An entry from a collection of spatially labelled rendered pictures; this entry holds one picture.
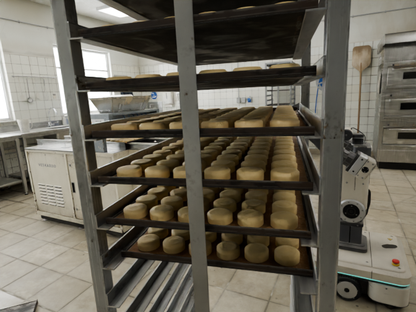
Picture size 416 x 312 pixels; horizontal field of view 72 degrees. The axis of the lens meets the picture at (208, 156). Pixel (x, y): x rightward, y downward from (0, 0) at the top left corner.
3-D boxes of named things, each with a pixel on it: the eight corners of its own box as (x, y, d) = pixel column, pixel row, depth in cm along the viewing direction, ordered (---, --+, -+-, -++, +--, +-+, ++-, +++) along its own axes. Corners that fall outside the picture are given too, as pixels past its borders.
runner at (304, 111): (291, 111, 104) (291, 103, 103) (299, 111, 103) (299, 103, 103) (303, 138, 44) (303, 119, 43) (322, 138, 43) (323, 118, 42)
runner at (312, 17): (292, 59, 100) (292, 51, 100) (300, 59, 100) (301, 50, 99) (305, 11, 40) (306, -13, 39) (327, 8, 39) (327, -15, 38)
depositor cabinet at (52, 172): (38, 221, 321) (23, 148, 303) (89, 199, 383) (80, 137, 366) (124, 241, 264) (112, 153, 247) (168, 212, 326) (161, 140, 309)
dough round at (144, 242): (162, 241, 68) (161, 233, 68) (156, 252, 63) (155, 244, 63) (142, 241, 69) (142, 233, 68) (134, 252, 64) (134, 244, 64)
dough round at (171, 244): (173, 241, 68) (172, 233, 68) (189, 246, 65) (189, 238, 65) (158, 251, 64) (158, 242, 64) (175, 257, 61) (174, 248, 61)
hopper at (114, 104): (90, 113, 260) (88, 98, 257) (131, 109, 309) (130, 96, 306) (113, 112, 247) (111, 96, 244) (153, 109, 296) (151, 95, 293)
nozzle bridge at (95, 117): (86, 151, 261) (80, 114, 254) (138, 139, 324) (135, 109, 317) (112, 153, 246) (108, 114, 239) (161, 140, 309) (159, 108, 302)
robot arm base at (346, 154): (360, 151, 162) (348, 168, 167) (347, 143, 165) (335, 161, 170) (360, 154, 155) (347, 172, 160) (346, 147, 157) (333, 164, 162)
